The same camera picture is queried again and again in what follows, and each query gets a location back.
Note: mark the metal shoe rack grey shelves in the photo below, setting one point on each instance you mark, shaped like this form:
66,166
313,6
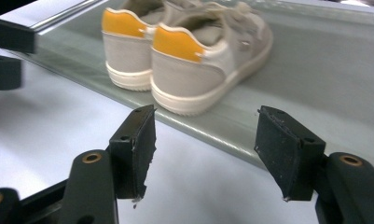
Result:
315,77

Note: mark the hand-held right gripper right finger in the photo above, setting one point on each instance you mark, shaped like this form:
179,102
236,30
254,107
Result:
287,155

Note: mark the beige sneaker with orange heel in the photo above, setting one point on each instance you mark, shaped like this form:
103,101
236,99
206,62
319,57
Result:
187,77
127,53

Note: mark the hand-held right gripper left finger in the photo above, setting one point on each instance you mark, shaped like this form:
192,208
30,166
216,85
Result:
135,152

